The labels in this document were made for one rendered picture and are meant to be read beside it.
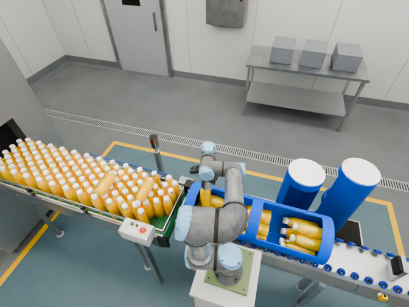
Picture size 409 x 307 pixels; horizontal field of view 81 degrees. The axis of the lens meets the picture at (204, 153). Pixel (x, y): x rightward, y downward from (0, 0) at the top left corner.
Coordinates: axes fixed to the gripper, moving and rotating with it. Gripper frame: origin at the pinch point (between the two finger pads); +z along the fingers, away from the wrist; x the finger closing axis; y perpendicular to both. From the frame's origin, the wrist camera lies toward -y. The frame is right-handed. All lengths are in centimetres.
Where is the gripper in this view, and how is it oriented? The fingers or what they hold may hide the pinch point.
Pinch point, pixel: (204, 186)
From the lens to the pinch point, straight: 147.1
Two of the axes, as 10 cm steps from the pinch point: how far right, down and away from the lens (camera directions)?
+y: 9.5, 2.2, -2.2
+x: 3.1, -6.9, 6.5
